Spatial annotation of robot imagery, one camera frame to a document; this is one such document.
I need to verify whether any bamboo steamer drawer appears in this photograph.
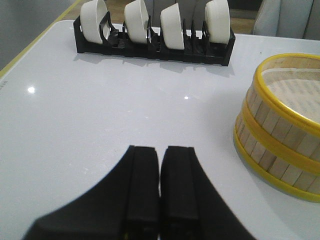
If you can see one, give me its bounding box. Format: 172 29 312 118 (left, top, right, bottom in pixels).
233 116 320 203
235 53 320 173

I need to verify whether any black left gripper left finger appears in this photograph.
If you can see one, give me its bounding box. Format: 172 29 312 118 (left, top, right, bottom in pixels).
24 145 159 240

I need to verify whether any left grey chair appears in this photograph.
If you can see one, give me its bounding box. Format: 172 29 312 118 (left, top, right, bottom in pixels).
144 0 198 17

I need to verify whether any grey chair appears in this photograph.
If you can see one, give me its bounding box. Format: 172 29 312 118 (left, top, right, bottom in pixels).
252 0 320 40
144 0 198 17

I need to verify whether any black bowl rack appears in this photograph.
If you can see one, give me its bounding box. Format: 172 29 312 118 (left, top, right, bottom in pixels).
73 12 236 66

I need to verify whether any white bowl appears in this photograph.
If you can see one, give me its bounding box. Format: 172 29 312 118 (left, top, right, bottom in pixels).
80 0 108 44
204 0 230 44
124 0 149 44
160 3 185 50

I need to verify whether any right grey chair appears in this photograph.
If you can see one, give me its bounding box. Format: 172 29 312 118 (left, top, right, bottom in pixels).
252 0 320 40

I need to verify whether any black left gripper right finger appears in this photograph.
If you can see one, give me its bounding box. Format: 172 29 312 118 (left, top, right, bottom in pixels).
160 146 254 240

